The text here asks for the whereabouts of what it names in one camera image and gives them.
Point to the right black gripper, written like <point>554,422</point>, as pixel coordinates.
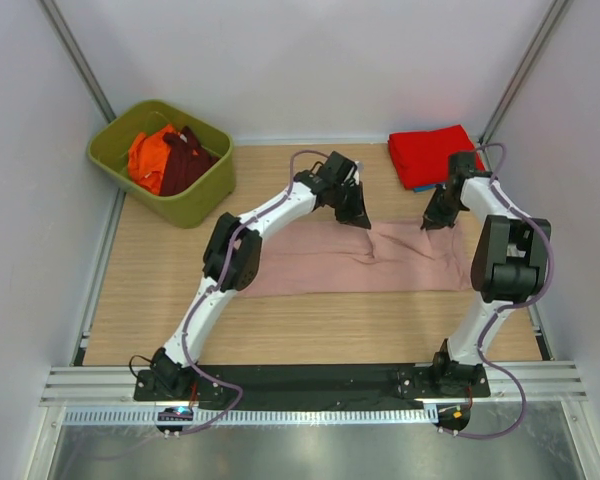
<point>433,218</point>

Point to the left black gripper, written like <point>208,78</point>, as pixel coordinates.
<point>357,215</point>

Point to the pink t shirt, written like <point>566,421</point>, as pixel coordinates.
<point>326,257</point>

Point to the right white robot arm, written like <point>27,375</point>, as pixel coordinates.
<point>511,268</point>

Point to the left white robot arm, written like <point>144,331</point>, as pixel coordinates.
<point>232,259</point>

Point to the folded blue t shirt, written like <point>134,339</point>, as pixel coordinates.
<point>424,188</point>

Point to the folded red t shirt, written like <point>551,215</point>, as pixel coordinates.
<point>421,157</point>

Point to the maroon t shirt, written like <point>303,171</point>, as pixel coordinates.
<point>187,161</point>

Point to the orange t shirt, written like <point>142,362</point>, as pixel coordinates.
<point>147,159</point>

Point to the green plastic bin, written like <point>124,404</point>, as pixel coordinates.
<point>109,151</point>

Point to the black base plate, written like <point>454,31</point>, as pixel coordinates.
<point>329,387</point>

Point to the slotted cable duct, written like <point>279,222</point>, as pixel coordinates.
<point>179,416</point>

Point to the right aluminium corner post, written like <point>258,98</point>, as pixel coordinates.
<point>539,41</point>

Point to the aluminium corner post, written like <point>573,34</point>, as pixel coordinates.
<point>78,59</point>
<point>539,41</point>

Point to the aluminium frame rail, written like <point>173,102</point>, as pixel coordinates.
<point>114,386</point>

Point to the left aluminium corner post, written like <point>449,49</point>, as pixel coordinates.
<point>78,59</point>

